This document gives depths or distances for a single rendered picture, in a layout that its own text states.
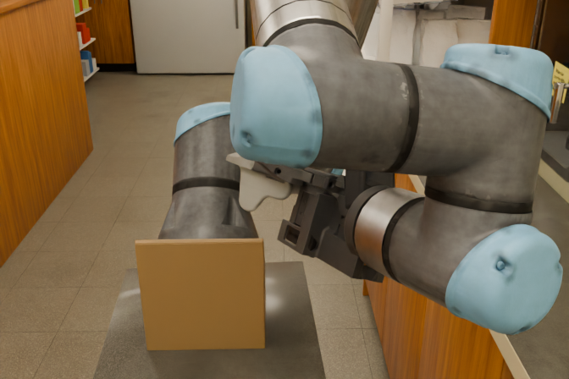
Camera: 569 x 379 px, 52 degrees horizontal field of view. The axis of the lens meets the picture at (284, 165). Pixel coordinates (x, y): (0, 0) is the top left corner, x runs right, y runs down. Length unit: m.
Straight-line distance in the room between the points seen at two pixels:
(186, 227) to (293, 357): 0.24
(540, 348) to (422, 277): 0.54
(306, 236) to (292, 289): 0.46
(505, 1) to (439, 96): 1.23
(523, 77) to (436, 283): 0.15
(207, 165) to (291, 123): 0.52
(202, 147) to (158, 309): 0.24
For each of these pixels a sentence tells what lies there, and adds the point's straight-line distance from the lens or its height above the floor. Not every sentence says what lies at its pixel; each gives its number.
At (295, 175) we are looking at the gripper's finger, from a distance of 0.56.
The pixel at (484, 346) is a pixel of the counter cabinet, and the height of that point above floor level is 0.81.
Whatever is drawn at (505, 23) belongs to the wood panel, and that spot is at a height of 1.28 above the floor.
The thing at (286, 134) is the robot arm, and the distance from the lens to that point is 0.35.
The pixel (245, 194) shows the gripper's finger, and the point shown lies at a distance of 0.61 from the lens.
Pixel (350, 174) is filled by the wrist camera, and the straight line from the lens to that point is 0.55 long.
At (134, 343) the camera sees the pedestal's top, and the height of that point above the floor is 0.94.
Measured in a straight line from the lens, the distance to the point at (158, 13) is 6.17.
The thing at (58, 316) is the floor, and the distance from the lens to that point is 2.65.
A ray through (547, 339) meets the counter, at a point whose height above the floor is 0.94.
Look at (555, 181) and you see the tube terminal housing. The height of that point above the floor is 0.96.
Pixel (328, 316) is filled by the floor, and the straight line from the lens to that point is 2.49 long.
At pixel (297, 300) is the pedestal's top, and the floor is 0.94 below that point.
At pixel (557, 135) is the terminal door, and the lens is 1.44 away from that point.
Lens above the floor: 1.52
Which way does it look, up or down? 23 degrees down
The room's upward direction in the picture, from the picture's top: straight up
